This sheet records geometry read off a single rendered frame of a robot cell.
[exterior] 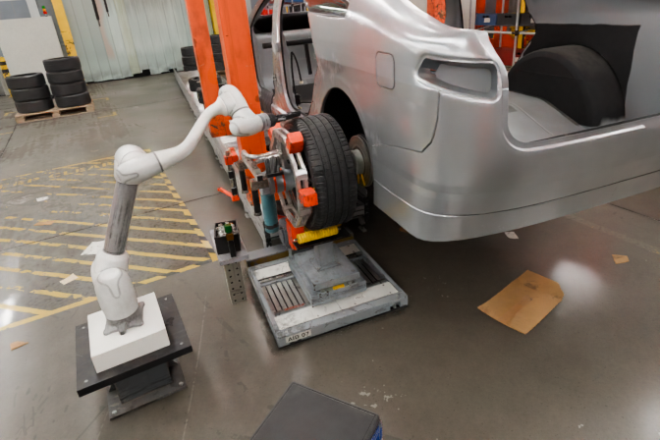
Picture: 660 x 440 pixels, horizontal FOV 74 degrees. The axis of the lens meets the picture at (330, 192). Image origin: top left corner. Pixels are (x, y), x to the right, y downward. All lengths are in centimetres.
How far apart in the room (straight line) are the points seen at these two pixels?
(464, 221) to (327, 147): 80
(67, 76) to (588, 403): 994
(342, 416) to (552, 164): 127
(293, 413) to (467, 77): 146
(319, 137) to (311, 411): 129
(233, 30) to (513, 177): 177
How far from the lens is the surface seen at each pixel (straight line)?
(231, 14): 280
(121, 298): 232
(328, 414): 186
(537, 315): 291
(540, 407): 243
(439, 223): 195
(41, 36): 1321
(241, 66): 282
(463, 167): 179
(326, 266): 281
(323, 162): 226
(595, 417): 247
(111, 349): 234
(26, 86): 1061
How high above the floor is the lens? 177
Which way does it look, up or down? 24 degrees down
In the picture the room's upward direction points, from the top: 5 degrees counter-clockwise
